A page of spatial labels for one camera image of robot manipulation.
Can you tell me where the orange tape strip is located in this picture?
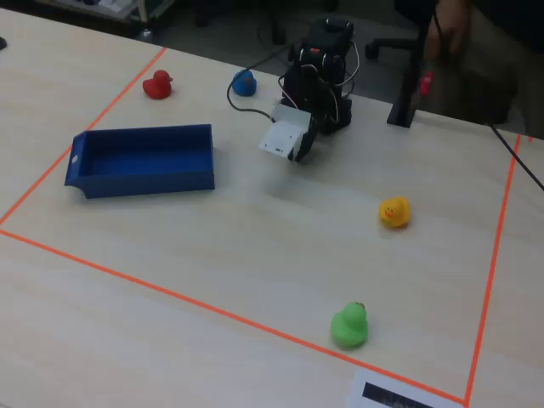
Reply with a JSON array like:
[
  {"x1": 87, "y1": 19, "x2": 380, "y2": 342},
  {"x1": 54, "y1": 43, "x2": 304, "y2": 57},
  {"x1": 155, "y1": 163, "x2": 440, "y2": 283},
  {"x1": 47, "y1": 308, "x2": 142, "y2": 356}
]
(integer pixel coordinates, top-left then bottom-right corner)
[
  {"x1": 463, "y1": 133, "x2": 523, "y2": 405},
  {"x1": 0, "y1": 46, "x2": 168, "y2": 226},
  {"x1": 0, "y1": 228, "x2": 468, "y2": 405}
]

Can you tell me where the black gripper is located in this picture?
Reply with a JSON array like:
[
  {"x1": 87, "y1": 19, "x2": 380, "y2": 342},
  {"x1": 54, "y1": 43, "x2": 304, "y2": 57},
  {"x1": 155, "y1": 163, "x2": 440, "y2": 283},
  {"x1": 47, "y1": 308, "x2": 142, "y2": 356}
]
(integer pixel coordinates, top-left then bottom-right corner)
[{"x1": 280, "y1": 63, "x2": 325, "y2": 163}]

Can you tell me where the black camera stand post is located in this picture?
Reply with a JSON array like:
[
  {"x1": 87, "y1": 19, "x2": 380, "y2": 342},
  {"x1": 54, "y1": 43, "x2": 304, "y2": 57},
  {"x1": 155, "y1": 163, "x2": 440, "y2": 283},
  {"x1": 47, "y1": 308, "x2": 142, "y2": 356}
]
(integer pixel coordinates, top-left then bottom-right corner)
[{"x1": 386, "y1": 0, "x2": 439, "y2": 129}]

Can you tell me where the red rubber duck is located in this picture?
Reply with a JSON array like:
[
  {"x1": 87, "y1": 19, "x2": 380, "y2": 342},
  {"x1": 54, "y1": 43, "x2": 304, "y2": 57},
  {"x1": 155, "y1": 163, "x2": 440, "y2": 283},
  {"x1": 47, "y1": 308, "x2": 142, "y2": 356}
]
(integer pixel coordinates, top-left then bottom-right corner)
[{"x1": 141, "y1": 69, "x2": 175, "y2": 101}]

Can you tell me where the white paper with black bar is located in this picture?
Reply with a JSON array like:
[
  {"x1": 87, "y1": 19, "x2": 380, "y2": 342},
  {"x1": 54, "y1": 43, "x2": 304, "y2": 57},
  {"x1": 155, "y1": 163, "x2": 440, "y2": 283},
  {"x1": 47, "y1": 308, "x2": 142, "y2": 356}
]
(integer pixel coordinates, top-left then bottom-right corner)
[{"x1": 345, "y1": 367, "x2": 467, "y2": 408}]

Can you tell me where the blue rubber duck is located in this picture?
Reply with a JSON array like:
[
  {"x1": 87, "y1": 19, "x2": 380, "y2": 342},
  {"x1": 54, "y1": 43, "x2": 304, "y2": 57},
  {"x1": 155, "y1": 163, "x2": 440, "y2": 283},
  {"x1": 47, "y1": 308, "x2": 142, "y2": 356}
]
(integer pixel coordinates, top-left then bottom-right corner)
[{"x1": 231, "y1": 68, "x2": 258, "y2": 98}]

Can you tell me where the thin black cable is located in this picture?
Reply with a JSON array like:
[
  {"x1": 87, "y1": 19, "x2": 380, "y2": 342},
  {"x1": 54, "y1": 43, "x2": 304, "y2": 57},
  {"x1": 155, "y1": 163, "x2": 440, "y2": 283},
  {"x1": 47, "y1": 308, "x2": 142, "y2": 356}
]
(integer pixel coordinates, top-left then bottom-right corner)
[{"x1": 486, "y1": 121, "x2": 544, "y2": 191}]

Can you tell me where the yellow rubber duck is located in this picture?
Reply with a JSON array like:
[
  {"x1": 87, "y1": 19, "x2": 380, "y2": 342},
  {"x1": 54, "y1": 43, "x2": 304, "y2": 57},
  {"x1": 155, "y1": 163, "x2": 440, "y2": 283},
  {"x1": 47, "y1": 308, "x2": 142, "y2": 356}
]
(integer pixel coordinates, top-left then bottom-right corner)
[{"x1": 377, "y1": 195, "x2": 413, "y2": 231}]

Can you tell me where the green rubber duck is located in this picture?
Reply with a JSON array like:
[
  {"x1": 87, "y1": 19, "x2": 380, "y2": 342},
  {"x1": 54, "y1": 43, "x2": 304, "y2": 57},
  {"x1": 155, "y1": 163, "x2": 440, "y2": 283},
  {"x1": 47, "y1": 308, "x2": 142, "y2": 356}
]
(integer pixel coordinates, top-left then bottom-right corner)
[{"x1": 330, "y1": 301, "x2": 370, "y2": 352}]

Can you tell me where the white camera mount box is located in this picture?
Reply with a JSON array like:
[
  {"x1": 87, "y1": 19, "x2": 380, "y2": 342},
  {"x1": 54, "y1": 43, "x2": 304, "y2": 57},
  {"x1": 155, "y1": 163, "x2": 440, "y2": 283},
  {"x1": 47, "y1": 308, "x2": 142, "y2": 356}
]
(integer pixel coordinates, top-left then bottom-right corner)
[{"x1": 258, "y1": 103, "x2": 313, "y2": 161}]

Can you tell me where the background shelf cart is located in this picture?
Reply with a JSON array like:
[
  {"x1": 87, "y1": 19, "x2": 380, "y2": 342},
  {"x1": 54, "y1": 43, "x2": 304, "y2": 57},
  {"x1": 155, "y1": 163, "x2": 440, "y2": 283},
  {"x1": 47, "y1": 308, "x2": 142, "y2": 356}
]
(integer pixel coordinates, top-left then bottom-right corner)
[{"x1": 33, "y1": 0, "x2": 176, "y2": 27}]

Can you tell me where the blue plastic box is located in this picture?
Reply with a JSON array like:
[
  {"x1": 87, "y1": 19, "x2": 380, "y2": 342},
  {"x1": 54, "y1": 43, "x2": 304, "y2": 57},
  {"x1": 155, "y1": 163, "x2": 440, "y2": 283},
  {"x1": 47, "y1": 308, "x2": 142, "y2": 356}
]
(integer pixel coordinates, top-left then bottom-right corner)
[{"x1": 64, "y1": 122, "x2": 217, "y2": 200}]

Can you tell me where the red clamp handle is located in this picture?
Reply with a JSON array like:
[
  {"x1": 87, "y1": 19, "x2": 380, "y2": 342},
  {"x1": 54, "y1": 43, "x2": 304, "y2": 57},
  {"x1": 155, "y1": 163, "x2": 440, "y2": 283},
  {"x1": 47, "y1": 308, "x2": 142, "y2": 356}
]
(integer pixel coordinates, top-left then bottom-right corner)
[{"x1": 417, "y1": 71, "x2": 436, "y2": 96}]

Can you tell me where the person hand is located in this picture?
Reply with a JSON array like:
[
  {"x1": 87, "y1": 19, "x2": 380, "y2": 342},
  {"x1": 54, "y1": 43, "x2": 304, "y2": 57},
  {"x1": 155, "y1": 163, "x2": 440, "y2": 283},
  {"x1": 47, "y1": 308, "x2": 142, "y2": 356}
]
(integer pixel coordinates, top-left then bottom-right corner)
[{"x1": 427, "y1": 6, "x2": 472, "y2": 61}]

